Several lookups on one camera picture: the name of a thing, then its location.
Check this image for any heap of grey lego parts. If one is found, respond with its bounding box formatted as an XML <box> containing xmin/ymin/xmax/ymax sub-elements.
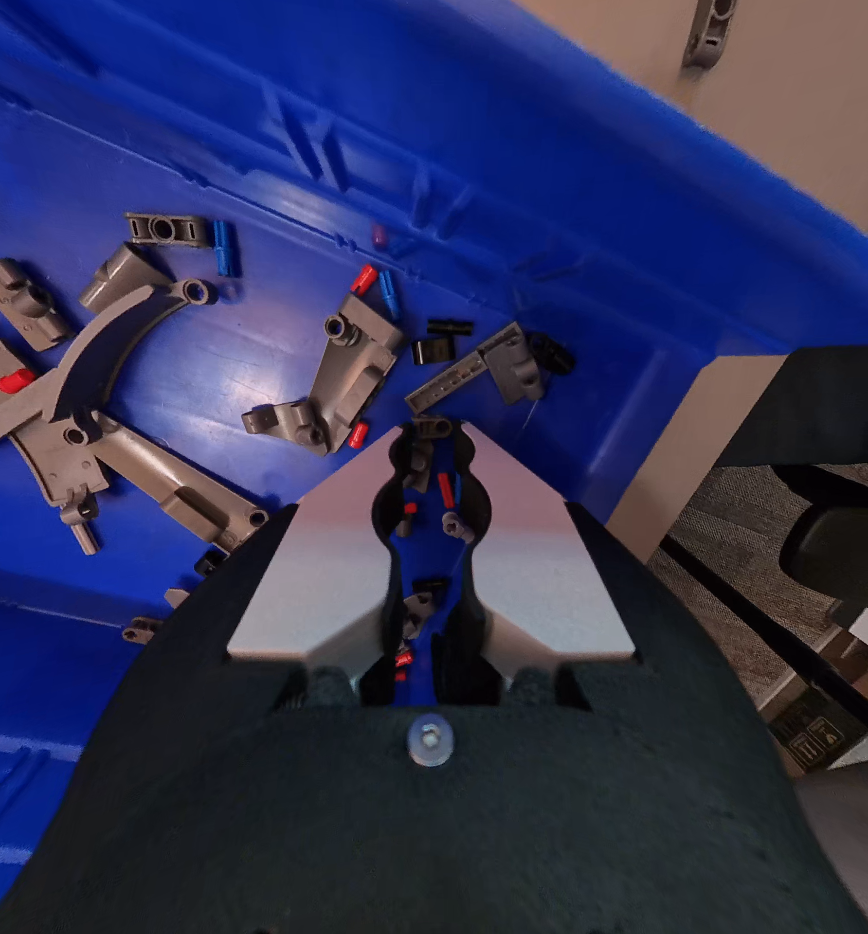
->
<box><xmin>0</xmin><ymin>210</ymin><xmax>577</xmax><ymax>687</ymax></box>

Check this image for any black office chair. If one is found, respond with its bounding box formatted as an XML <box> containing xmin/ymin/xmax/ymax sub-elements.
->
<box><xmin>715</xmin><ymin>343</ymin><xmax>868</xmax><ymax>632</ymax></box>

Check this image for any blue bin white label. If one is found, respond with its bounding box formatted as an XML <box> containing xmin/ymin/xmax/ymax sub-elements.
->
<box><xmin>0</xmin><ymin>0</ymin><xmax>868</xmax><ymax>869</ymax></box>

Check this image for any black table frame bar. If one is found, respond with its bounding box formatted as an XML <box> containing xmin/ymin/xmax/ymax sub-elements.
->
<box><xmin>659</xmin><ymin>535</ymin><xmax>868</xmax><ymax>756</ymax></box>

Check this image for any grey lego liftarm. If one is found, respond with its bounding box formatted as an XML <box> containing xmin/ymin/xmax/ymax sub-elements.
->
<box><xmin>681</xmin><ymin>0</ymin><xmax>739</xmax><ymax>71</ymax></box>

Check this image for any flat cardboard box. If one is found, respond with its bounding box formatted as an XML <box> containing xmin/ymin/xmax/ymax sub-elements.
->
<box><xmin>766</xmin><ymin>689</ymin><xmax>868</xmax><ymax>776</ymax></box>

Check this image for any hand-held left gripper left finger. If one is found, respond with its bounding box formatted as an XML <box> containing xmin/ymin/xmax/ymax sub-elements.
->
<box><xmin>226</xmin><ymin>425</ymin><xmax>416</xmax><ymax>703</ymax></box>

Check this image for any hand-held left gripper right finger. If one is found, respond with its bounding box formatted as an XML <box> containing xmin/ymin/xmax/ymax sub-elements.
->
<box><xmin>456</xmin><ymin>422</ymin><xmax>637</xmax><ymax>698</ymax></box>

